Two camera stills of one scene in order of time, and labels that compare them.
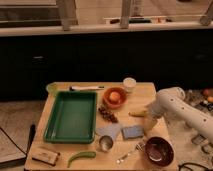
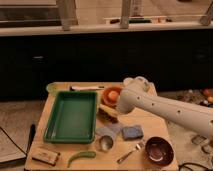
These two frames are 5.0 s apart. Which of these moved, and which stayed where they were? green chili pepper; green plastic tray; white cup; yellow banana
Moved: yellow banana
Stayed: white cup; green plastic tray; green chili pepper
